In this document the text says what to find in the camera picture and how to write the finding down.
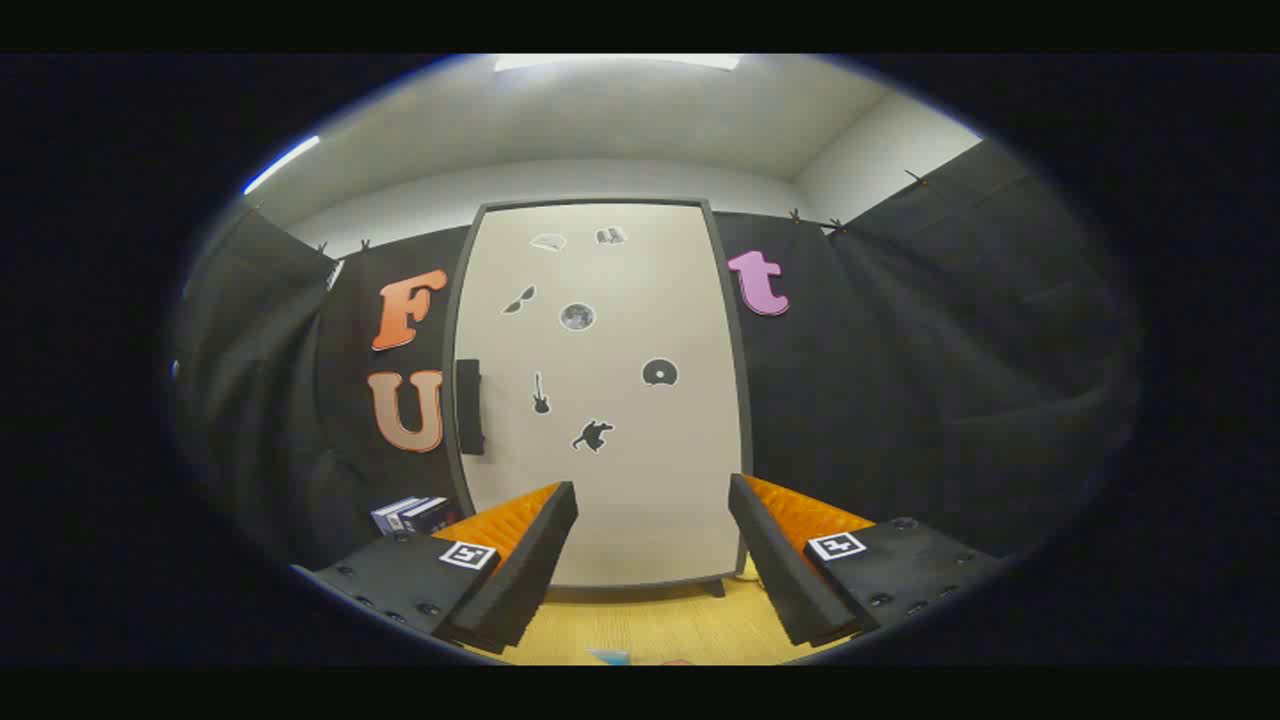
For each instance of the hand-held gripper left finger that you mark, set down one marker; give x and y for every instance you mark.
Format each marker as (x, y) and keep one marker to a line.
(520, 570)

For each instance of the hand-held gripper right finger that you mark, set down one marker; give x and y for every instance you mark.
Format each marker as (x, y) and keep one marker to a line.
(780, 570)

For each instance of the white and blue tube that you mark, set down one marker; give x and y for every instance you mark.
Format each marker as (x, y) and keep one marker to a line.
(610, 657)

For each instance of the white cabinet door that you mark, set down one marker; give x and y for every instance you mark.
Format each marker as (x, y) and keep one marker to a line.
(640, 500)

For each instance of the dark blue book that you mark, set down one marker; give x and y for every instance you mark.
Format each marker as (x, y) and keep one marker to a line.
(383, 518)
(405, 512)
(438, 515)

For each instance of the black backdrop cloth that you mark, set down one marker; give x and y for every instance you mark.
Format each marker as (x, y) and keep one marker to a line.
(950, 380)

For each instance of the grey cabinet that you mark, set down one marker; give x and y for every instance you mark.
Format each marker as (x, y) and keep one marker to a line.
(451, 320)

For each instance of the ceiling light panel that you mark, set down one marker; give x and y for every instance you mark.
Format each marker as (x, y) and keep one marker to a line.
(620, 61)

